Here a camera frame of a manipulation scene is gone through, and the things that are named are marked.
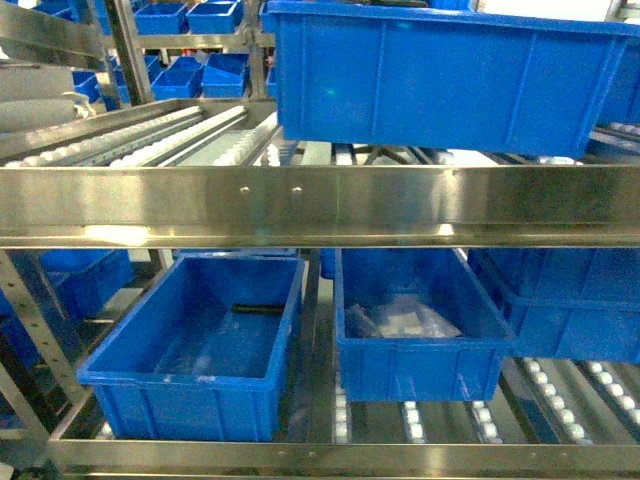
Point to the white roller conveyor track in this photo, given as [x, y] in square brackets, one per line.
[138, 143]

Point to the blue bin lower middle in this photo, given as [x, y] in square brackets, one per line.
[416, 325]

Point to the blue bin lower left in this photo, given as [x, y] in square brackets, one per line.
[204, 354]

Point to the large blue plastic bin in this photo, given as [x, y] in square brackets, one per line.
[407, 76]

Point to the blue bin lower right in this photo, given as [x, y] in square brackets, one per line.
[578, 304]

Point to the stainless steel shelf rail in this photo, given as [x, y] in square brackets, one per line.
[325, 206]

